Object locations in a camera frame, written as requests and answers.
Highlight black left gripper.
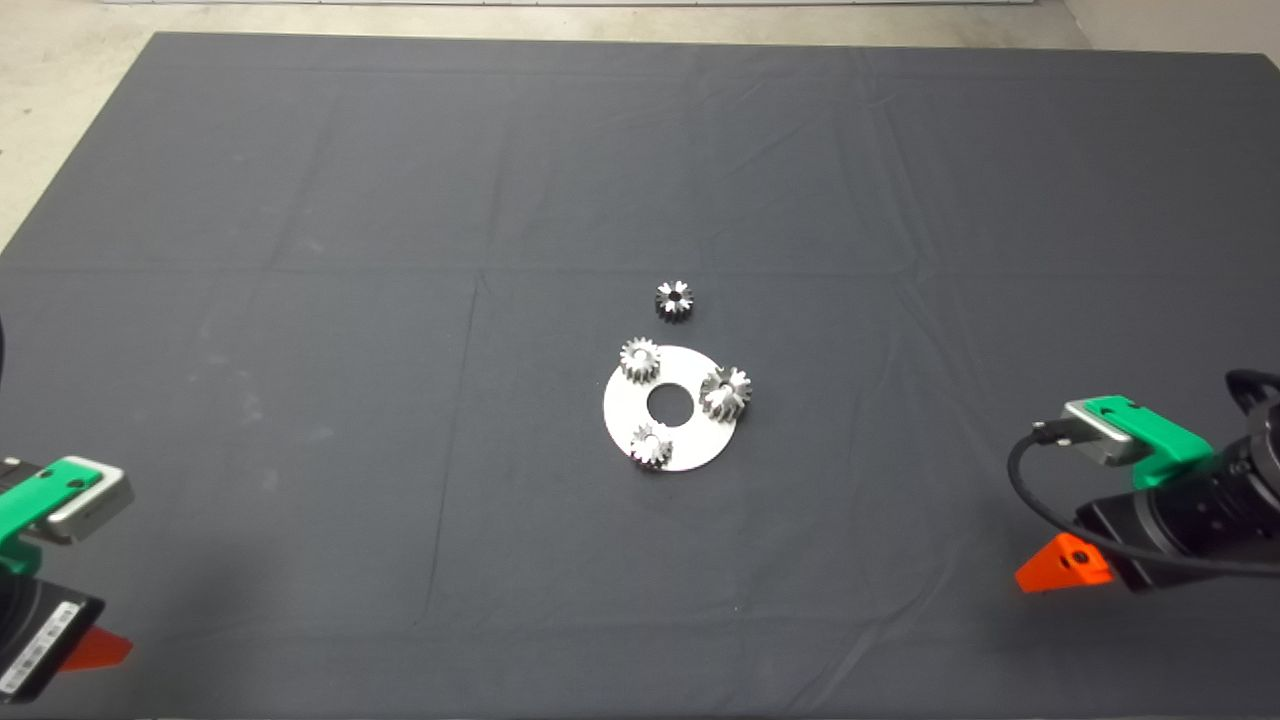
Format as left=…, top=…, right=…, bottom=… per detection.
left=0, top=575, right=134, bottom=706

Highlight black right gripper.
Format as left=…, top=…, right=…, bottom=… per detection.
left=1014, top=488, right=1176, bottom=595

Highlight large steel gear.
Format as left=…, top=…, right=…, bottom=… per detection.
left=699, top=366, right=754, bottom=422

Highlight small shiny steel gear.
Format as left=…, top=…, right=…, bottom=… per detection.
left=629, top=423, right=674, bottom=470
left=619, top=337, right=662, bottom=382

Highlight round metal plate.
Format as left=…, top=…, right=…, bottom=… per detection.
left=603, top=345, right=740, bottom=473

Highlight dark grey table cloth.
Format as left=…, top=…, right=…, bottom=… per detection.
left=0, top=30, right=1280, bottom=720

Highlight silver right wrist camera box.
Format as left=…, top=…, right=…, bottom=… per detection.
left=1060, top=400, right=1141, bottom=468

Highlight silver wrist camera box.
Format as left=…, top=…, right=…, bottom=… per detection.
left=1060, top=400, right=1141, bottom=468
left=45, top=458, right=135, bottom=546

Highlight black right camera cable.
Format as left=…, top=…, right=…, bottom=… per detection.
left=1007, top=370, right=1280, bottom=579

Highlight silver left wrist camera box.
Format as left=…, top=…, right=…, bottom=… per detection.
left=45, top=458, right=135, bottom=546

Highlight green left camera mount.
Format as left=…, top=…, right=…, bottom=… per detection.
left=0, top=457, right=103, bottom=576

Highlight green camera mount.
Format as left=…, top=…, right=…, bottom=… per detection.
left=1083, top=396, right=1216, bottom=491
left=0, top=457, right=103, bottom=576

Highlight green right camera mount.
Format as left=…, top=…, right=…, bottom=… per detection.
left=1083, top=396, right=1216, bottom=491

